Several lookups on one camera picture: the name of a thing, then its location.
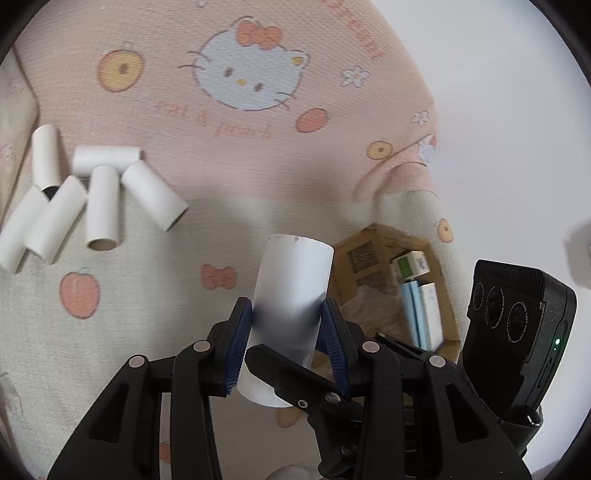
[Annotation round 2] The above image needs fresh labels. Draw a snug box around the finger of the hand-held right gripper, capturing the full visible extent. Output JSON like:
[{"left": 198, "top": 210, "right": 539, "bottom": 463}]
[
  {"left": 375, "top": 331, "right": 432, "bottom": 360},
  {"left": 245, "top": 344, "right": 370, "bottom": 479}
]

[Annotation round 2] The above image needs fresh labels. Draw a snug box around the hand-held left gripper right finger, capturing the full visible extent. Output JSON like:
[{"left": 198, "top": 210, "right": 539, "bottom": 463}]
[{"left": 322, "top": 299, "right": 532, "bottom": 480}]

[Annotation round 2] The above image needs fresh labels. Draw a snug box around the small green label box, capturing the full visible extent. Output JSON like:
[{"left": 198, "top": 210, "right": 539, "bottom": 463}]
[{"left": 392, "top": 250, "right": 428, "bottom": 282}]

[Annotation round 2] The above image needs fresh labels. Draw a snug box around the white flat box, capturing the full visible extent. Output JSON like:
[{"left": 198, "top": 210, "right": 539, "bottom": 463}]
[{"left": 418, "top": 282, "right": 444, "bottom": 352}]

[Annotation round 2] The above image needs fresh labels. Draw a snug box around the pink cartoon printed blanket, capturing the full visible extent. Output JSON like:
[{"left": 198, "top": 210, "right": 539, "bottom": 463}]
[{"left": 0, "top": 0, "right": 458, "bottom": 480}]

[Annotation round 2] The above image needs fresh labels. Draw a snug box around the pile of white tubes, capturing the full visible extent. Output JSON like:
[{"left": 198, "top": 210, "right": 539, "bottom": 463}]
[{"left": 0, "top": 124, "right": 189, "bottom": 273}]

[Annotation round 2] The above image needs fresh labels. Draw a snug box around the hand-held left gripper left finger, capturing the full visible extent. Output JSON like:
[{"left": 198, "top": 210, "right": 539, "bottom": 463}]
[{"left": 48, "top": 298, "right": 254, "bottom": 480}]

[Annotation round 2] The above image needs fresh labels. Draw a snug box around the clear plastic wrap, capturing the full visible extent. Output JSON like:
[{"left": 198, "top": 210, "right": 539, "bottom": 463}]
[{"left": 342, "top": 286, "right": 403, "bottom": 340}]

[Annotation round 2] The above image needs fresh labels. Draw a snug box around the light blue flat box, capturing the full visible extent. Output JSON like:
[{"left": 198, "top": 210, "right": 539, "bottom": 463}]
[{"left": 399, "top": 281, "right": 423, "bottom": 348}]

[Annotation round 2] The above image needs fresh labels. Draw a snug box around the white paper roll tube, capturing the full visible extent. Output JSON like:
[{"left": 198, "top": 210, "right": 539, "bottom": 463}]
[{"left": 236, "top": 234, "right": 334, "bottom": 408}]

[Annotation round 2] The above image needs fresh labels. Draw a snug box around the brown cardboard box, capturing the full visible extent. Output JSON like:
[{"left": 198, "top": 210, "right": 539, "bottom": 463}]
[{"left": 318, "top": 223, "right": 462, "bottom": 370}]

